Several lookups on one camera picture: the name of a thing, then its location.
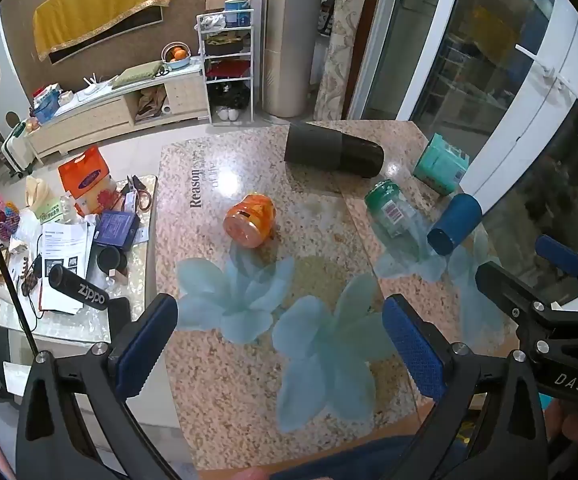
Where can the green cushion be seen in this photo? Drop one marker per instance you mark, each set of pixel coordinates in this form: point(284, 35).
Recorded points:
point(139, 73)

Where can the black tube case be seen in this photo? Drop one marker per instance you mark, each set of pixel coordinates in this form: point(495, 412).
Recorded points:
point(79, 287)

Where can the orange plastic cup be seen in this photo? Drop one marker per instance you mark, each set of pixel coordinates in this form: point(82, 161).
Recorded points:
point(250, 220)

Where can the tall cylindrical air conditioner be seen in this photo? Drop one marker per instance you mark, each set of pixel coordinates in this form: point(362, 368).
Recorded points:
point(291, 35)

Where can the white shelf rack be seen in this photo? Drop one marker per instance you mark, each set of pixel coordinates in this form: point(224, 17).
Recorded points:
point(226, 67)

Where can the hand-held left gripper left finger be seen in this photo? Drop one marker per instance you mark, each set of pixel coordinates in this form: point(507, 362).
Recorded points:
point(144, 347)

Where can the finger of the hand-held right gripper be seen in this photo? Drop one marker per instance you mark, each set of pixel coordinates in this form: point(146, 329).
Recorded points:
point(559, 255)
point(509, 285)

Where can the black mug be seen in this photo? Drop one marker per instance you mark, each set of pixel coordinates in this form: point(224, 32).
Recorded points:
point(109, 258)

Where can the yellow cloth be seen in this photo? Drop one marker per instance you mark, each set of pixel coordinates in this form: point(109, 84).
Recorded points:
point(104, 2)

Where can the small side table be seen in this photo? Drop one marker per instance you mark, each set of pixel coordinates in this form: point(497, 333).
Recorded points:
point(94, 315)

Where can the blue cup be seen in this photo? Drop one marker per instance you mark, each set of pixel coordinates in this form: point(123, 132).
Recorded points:
point(455, 224)

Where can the teal tissue packet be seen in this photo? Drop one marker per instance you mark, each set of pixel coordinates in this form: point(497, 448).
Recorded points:
point(441, 162)

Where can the printed paper sheets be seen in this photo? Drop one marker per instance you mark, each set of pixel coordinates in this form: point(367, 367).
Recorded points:
point(64, 245)

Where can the blue bag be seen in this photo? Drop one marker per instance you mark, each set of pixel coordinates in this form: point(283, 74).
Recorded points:
point(46, 106)

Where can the clear jar with green lid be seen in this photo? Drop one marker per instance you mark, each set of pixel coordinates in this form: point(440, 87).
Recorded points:
point(393, 209)

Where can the white suitcase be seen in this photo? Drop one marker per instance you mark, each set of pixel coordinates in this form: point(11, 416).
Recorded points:
point(16, 152)

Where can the scissors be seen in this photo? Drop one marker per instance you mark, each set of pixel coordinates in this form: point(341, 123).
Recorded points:
point(138, 191)

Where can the patterned curtain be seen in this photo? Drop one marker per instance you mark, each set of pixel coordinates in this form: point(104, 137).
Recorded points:
point(341, 40)

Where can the white router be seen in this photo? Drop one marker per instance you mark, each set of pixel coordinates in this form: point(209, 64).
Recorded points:
point(94, 89)

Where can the dark blue box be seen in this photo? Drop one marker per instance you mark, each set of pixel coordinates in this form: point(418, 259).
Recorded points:
point(115, 227)

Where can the low beige cabinet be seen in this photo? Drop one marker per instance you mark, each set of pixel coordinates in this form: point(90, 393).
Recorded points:
point(114, 115)

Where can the large black cylinder cup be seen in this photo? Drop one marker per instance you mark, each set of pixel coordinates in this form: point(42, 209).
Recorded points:
point(334, 152)

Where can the pair of white shoes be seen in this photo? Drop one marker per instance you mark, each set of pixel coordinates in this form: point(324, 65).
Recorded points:
point(229, 113)

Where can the fruit bowl with oranges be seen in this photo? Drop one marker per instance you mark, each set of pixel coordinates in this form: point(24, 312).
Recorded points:
point(176, 55)

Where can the colourful toy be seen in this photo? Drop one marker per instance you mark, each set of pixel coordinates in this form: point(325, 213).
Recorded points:
point(5, 217)

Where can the orange packet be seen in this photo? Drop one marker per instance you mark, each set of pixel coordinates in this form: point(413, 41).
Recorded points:
point(89, 180)

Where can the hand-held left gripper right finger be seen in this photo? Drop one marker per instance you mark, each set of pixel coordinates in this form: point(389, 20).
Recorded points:
point(414, 347)

